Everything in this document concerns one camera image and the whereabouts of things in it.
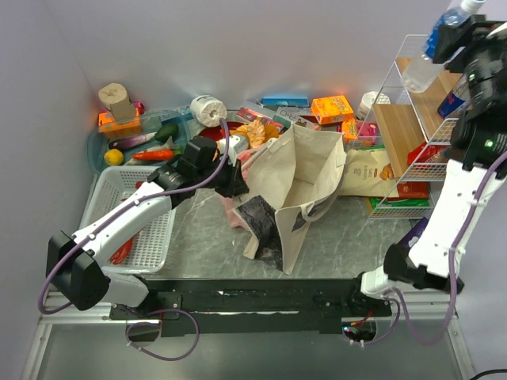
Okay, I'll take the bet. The red round plate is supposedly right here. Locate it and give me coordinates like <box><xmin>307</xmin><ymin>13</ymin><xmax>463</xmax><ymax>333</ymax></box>
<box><xmin>199</xmin><ymin>121</ymin><xmax>243</xmax><ymax>141</ymax></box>

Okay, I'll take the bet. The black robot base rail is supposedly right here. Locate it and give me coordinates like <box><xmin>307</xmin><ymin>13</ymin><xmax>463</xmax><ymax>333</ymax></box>
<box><xmin>109</xmin><ymin>279</ymin><xmax>391</xmax><ymax>337</ymax></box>

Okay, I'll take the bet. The Pocari Sweat water bottle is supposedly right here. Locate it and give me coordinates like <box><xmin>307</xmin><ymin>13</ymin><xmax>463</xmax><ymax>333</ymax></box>
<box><xmin>402</xmin><ymin>0</ymin><xmax>485</xmax><ymax>93</ymax></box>

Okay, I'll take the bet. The pink plastic grocery bag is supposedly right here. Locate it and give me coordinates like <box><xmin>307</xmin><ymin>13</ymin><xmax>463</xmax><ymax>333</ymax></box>
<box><xmin>219</xmin><ymin>148</ymin><xmax>259</xmax><ymax>230</ymax></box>

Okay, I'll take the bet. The blue flat box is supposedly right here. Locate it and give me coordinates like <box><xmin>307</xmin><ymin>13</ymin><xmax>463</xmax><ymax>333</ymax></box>
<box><xmin>260</xmin><ymin>95</ymin><xmax>309</xmax><ymax>108</ymax></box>

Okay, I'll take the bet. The white perforated plastic basket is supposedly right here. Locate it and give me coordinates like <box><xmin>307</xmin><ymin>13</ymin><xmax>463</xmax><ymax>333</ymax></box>
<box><xmin>80</xmin><ymin>165</ymin><xmax>176</xmax><ymax>274</ymax></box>

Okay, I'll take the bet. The red toothpaste box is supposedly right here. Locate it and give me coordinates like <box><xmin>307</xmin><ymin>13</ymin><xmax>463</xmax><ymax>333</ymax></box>
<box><xmin>236</xmin><ymin>107</ymin><xmax>284</xmax><ymax>129</ymax></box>

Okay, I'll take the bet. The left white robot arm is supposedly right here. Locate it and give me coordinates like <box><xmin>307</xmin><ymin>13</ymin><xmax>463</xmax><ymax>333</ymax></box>
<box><xmin>44</xmin><ymin>135</ymin><xmax>249</xmax><ymax>310</ymax></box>

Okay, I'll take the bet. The Red Bull can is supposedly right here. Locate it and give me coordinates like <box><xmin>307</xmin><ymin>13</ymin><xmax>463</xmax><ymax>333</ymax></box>
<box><xmin>437</xmin><ymin>74</ymin><xmax>471</xmax><ymax>120</ymax></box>

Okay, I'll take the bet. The red candy bag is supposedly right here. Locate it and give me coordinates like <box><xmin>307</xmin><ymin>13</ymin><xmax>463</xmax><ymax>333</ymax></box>
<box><xmin>407</xmin><ymin>142</ymin><xmax>449</xmax><ymax>165</ymax></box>

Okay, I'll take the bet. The orange box under roll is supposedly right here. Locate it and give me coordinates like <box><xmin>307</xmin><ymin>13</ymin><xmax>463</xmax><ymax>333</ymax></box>
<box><xmin>97</xmin><ymin>108</ymin><xmax>142</xmax><ymax>139</ymax></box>

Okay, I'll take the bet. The white wire shelf rack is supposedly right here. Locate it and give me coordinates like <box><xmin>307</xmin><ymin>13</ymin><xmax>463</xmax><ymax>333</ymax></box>
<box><xmin>362</xmin><ymin>34</ymin><xmax>507</xmax><ymax>219</ymax></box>

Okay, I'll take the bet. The toy carrot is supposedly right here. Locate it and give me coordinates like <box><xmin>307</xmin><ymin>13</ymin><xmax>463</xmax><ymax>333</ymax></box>
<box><xmin>132</xmin><ymin>149</ymin><xmax>174</xmax><ymax>162</ymax></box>

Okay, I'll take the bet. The cassava chips bag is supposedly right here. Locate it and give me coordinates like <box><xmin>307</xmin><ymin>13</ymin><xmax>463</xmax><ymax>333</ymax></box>
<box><xmin>339</xmin><ymin>148</ymin><xmax>398</xmax><ymax>198</ymax></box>

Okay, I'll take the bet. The red snack packet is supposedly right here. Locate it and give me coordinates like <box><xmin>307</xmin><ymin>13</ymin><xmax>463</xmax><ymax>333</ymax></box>
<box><xmin>396</xmin><ymin>181</ymin><xmax>429</xmax><ymax>199</ymax></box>

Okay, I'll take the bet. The beige canvas tote bag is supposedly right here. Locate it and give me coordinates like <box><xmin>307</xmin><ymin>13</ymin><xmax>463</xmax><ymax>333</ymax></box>
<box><xmin>233</xmin><ymin>125</ymin><xmax>346</xmax><ymax>274</ymax></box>

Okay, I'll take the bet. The white paper cup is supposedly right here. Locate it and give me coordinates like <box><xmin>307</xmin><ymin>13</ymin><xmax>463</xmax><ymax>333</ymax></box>
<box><xmin>355</xmin><ymin>91</ymin><xmax>391</xmax><ymax>120</ymax></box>

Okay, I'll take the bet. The teal plastic tray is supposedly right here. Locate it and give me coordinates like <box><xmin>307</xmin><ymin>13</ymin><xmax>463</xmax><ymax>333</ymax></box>
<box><xmin>87</xmin><ymin>111</ymin><xmax>193</xmax><ymax>174</ymax></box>

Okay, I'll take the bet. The purple box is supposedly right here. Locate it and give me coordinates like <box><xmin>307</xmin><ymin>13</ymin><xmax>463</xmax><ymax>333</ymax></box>
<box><xmin>398</xmin><ymin>217</ymin><xmax>429</xmax><ymax>250</ymax></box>

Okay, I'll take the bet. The green snack packet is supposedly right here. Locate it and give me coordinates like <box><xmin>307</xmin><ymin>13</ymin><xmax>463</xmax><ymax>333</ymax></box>
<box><xmin>368</xmin><ymin>197</ymin><xmax>430</xmax><ymax>209</ymax></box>

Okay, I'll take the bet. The brown toilet paper roll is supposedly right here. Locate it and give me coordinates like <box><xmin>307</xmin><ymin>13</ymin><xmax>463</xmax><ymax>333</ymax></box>
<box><xmin>98</xmin><ymin>83</ymin><xmax>136</xmax><ymax>120</ymax></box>

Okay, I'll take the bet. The yellow lemon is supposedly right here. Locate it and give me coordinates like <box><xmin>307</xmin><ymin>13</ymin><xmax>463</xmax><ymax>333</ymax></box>
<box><xmin>104</xmin><ymin>149</ymin><xmax>124</xmax><ymax>166</ymax></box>

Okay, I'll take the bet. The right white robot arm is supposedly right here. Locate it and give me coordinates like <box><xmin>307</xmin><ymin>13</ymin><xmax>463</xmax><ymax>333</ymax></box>
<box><xmin>358</xmin><ymin>15</ymin><xmax>506</xmax><ymax>298</ymax></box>

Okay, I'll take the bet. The croissant bread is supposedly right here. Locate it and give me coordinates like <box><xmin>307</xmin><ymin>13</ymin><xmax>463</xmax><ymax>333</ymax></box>
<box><xmin>233</xmin><ymin>120</ymin><xmax>280</xmax><ymax>149</ymax></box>

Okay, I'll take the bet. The red toy lobster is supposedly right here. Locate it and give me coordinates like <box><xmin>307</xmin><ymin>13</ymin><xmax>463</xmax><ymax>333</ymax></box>
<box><xmin>107</xmin><ymin>180</ymin><xmax>146</xmax><ymax>265</ymax></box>

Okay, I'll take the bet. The orange snack box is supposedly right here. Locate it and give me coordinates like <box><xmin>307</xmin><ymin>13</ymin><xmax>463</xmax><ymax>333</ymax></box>
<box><xmin>311</xmin><ymin>95</ymin><xmax>354</xmax><ymax>125</ymax></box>

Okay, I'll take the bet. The white toilet paper roll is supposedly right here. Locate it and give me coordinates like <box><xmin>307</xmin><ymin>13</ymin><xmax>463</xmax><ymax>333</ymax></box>
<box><xmin>190</xmin><ymin>95</ymin><xmax>227</xmax><ymax>127</ymax></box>

